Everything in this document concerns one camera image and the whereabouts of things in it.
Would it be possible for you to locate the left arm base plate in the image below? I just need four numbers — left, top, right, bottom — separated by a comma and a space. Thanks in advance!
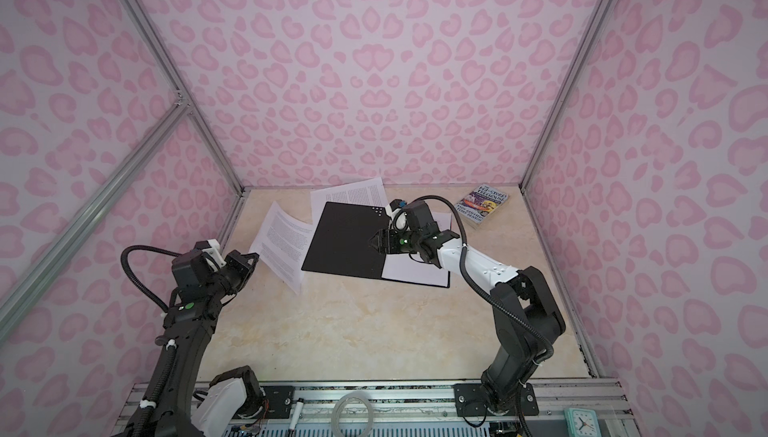
261, 385, 296, 420

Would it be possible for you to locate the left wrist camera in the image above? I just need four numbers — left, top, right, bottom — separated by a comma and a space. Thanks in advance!
194, 239, 225, 271

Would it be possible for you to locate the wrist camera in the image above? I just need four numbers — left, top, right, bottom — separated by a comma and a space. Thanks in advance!
194, 239, 225, 271
389, 199, 409, 231

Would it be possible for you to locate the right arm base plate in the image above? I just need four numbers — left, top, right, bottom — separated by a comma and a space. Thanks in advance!
452, 383, 540, 418

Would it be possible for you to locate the printed paper sheet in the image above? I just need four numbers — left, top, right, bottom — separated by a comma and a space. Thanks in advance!
310, 177, 389, 224

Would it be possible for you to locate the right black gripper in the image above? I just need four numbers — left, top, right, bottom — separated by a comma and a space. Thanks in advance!
367, 228, 424, 255

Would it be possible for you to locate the teal desk clock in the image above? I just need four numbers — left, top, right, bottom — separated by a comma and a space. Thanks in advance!
564, 408, 602, 437

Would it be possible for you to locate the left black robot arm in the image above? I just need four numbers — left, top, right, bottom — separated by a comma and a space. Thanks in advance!
120, 245, 259, 436

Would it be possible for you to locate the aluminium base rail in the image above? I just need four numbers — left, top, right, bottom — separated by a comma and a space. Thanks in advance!
114, 378, 639, 436

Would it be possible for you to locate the right black corrugated cable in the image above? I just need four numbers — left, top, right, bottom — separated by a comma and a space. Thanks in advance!
404, 195, 556, 366

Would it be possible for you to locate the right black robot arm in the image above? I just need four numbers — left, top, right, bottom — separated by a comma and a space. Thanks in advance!
370, 195, 566, 415

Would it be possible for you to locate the white marker pen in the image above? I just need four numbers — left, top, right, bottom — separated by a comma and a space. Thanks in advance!
287, 398, 304, 436

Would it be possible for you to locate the colourful paperback book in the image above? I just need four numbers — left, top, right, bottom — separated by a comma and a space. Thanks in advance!
455, 184, 509, 228

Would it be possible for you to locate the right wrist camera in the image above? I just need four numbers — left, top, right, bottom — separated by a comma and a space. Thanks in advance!
389, 199, 409, 231

